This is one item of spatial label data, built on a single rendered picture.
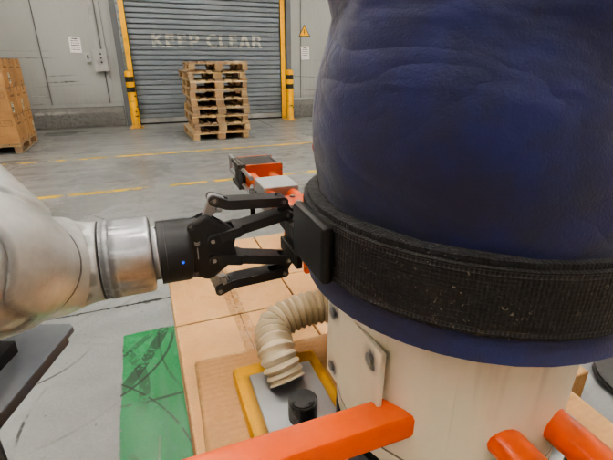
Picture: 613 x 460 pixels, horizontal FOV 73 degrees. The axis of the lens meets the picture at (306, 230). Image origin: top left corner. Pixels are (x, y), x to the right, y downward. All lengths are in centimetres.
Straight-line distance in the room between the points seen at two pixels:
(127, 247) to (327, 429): 30
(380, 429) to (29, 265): 24
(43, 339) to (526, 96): 100
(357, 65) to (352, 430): 20
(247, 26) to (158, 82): 237
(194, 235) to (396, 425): 32
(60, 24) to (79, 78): 101
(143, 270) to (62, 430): 153
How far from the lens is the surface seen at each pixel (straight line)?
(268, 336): 45
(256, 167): 81
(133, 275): 48
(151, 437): 181
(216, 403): 49
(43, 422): 204
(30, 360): 101
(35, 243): 32
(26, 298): 32
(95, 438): 189
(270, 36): 1056
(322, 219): 23
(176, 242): 48
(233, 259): 52
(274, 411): 44
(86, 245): 48
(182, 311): 142
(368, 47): 21
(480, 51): 18
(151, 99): 1011
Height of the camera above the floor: 130
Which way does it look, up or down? 22 degrees down
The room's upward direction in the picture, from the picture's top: straight up
